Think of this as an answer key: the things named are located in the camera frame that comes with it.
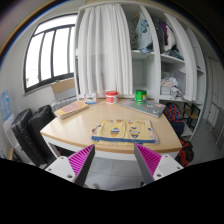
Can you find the black framed window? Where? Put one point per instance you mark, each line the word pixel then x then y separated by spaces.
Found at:
pixel 50 52

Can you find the cardboard and white box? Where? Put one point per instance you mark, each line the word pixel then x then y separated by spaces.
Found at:
pixel 64 93

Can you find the yellow book with pink cover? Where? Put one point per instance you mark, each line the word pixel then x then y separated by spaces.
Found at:
pixel 70 109

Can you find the grey laptop with stickers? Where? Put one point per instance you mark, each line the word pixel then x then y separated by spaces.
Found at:
pixel 151 108

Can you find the white curtain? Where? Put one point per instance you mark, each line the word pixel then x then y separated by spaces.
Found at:
pixel 104 53

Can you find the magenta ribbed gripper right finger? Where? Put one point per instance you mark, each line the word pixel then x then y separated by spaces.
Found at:
pixel 154 166

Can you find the colourful patterned bag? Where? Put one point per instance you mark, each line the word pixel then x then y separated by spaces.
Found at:
pixel 172 113

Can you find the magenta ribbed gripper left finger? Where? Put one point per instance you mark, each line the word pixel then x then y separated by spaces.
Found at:
pixel 75 167

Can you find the small white card box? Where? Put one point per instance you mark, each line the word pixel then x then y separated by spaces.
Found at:
pixel 90 98

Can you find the crumpled white items on shelf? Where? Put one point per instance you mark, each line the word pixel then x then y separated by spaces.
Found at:
pixel 169 86

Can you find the wooden table with white frame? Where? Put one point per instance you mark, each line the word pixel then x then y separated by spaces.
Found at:
pixel 75 132

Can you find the white shelving unit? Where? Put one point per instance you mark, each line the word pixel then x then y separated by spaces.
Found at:
pixel 148 70

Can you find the black suitcase near table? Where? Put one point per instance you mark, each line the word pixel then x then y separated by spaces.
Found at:
pixel 37 122

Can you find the yellow patterned towel blue trim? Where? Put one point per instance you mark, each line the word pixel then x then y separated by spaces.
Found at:
pixel 125 131

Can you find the blue poster on wall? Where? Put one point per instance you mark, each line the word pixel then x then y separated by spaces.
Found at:
pixel 5 105

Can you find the wooden stool black frame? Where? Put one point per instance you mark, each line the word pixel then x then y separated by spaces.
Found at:
pixel 190 115

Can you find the green lidded jar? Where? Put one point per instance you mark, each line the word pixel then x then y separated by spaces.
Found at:
pixel 140 96

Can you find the hanging clothes on shelf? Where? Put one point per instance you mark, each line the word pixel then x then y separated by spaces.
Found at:
pixel 142 38

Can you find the red and black backpack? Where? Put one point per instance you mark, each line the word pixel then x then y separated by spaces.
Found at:
pixel 186 154

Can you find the white jar with red lid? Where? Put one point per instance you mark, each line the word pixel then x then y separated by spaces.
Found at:
pixel 111 97

